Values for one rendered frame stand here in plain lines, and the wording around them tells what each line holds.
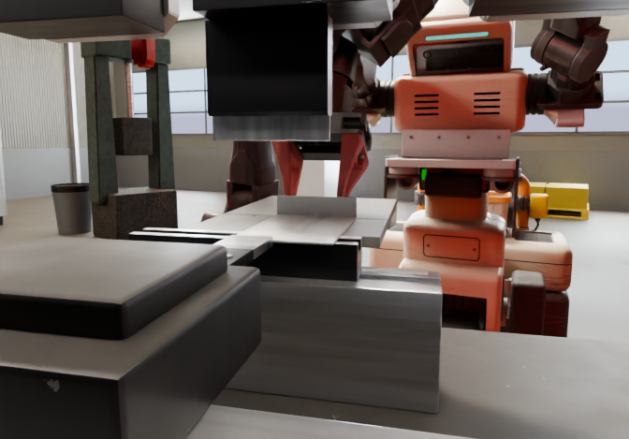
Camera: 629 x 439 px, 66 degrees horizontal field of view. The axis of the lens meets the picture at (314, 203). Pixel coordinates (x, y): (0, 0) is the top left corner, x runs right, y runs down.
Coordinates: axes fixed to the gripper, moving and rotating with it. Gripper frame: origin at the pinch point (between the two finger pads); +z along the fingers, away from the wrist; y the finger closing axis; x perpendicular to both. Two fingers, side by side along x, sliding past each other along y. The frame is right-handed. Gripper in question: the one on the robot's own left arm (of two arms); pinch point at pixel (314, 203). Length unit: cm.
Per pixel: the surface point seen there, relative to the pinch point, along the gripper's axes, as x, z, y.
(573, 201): 629, -245, 193
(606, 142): 674, -359, 253
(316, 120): -14.2, -1.9, 3.1
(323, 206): -1.0, 0.7, 1.3
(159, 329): -33.0, 16.3, 4.4
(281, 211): -0.8, 1.3, -3.3
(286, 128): -14.0, -1.3, 0.6
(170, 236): -11.2, 7.6, -9.2
